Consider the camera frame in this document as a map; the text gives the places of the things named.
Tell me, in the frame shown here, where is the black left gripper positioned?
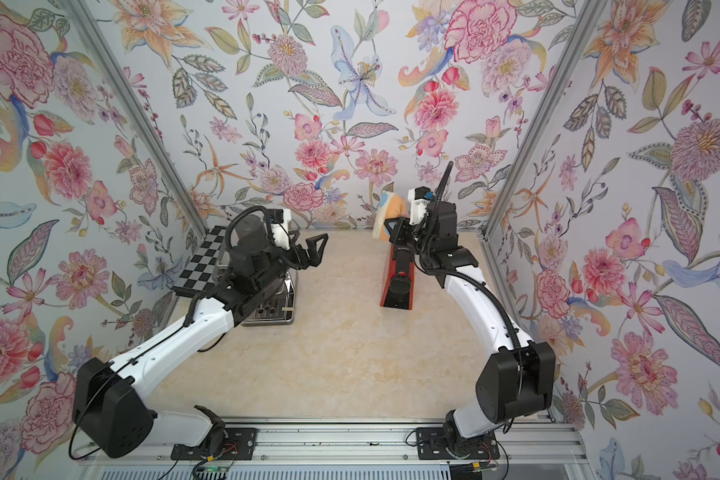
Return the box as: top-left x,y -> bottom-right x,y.
252,230 -> 326,294

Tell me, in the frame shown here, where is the orange blue patterned cloth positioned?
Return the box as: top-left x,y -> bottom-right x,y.
372,191 -> 409,241

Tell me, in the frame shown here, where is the red capsule coffee machine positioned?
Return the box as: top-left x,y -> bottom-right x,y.
380,244 -> 416,310

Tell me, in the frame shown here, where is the silver grey coffee machine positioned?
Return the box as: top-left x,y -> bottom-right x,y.
214,269 -> 298,327

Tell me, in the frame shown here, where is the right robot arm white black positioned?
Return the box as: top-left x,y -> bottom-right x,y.
373,173 -> 557,460

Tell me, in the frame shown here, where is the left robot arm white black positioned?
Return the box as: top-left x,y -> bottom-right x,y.
72,206 -> 328,460

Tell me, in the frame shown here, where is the black white chessboard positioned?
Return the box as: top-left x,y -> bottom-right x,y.
172,225 -> 225,298

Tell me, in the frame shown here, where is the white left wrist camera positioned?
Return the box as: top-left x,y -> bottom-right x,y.
268,209 -> 292,251

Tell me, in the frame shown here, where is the aluminium rail frame front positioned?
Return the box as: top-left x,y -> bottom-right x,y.
71,386 -> 595,480

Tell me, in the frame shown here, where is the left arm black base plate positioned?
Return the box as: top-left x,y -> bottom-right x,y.
170,427 -> 259,461

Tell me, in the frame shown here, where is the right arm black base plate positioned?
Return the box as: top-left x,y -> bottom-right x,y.
405,426 -> 502,461

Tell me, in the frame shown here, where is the right aluminium corner post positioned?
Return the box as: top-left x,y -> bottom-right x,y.
482,0 -> 607,238

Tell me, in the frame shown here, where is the aluminium corner post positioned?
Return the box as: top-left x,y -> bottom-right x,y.
60,0 -> 209,233
482,0 -> 607,238

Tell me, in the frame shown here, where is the left aluminium corner post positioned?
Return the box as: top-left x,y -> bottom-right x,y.
60,0 -> 209,233

